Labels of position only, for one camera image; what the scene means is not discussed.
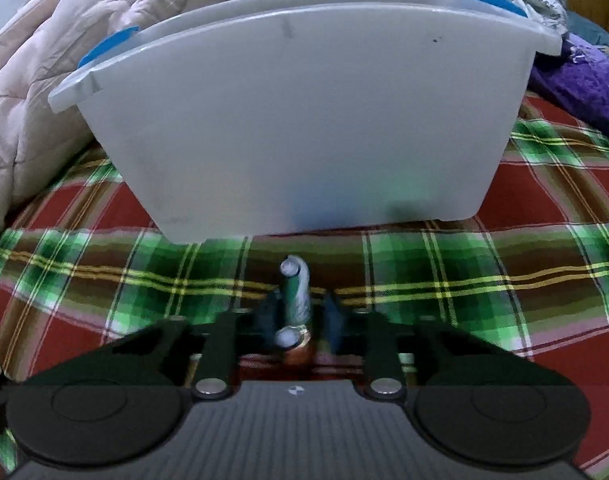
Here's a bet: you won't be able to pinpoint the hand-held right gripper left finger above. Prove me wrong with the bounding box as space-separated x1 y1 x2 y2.
59 292 282 400

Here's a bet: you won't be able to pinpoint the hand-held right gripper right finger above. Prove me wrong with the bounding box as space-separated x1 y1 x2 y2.
320 294 545 401

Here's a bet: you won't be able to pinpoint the white plastic container blue handles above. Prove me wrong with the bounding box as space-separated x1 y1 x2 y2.
48 0 563 245

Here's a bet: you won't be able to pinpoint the red green plaid bed sheet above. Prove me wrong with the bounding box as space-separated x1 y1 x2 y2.
0 94 609 480

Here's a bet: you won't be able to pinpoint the pink quilt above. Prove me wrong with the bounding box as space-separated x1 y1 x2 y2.
0 0 225 241

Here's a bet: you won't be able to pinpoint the purple garment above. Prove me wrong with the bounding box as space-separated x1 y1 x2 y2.
528 32 609 137

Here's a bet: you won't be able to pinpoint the blue printed pillow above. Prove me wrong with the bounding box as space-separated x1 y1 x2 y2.
564 10 609 61

